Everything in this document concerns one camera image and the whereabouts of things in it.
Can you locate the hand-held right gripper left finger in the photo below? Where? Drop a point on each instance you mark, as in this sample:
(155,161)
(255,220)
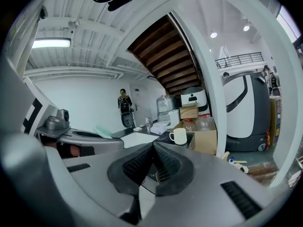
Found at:
(99,174)

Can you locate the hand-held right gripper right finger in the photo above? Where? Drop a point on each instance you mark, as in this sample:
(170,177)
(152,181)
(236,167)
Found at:
(201,197)

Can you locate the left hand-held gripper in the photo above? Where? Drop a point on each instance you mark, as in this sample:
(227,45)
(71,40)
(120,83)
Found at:
(47,117)

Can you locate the green toothbrush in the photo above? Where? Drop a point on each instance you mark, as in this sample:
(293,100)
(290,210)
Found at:
(103,131)

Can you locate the white cup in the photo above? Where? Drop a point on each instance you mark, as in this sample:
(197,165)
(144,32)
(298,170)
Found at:
(180,136)

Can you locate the person's left hand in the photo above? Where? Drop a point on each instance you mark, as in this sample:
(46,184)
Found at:
(75,151)

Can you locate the soap dish with green soap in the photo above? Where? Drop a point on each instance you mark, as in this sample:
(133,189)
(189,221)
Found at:
(137,128)

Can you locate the white sink basin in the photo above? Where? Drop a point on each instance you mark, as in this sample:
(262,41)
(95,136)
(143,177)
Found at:
(139,139)

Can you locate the white blue small device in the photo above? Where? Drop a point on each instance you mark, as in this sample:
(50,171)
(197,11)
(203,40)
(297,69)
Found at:
(237,164)

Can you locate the chrome faucet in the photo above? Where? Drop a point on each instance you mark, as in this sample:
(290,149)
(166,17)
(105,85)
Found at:
(148,124)

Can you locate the large cardboard box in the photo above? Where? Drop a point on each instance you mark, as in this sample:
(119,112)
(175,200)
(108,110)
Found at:
(206,141)

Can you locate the white wipes packet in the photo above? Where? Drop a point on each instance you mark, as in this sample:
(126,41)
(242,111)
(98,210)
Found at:
(159,128)

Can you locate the brown basket with items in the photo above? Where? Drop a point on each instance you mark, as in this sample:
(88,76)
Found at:
(262,170)

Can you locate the black marble washstand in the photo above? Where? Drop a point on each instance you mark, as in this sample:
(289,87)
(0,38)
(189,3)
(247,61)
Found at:
(165,136)

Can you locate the clear plastic jar red lid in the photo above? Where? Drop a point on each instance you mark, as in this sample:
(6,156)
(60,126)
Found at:
(205,123)
(189,125)

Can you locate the white box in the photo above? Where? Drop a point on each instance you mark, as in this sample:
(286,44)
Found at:
(175,117)

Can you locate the small cardboard box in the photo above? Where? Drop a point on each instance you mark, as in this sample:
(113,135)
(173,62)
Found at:
(189,111)

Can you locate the large white grey machine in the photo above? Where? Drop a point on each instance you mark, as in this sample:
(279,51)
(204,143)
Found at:
(239,115)

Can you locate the white appliance with black screen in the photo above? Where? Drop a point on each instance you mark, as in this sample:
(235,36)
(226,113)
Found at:
(194,97)

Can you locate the ceiling tube lamp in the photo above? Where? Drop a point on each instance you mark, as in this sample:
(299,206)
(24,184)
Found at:
(50,43)

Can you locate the wooden staircase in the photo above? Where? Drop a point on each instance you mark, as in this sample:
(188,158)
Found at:
(165,55)

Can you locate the black metal railing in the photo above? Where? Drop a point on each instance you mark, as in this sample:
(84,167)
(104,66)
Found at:
(239,59)

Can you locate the round ceiling downlight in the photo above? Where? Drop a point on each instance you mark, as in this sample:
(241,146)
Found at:
(213,34)
(246,28)

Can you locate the black head-worn camera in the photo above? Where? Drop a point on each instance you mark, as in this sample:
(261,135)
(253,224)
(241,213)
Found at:
(116,2)

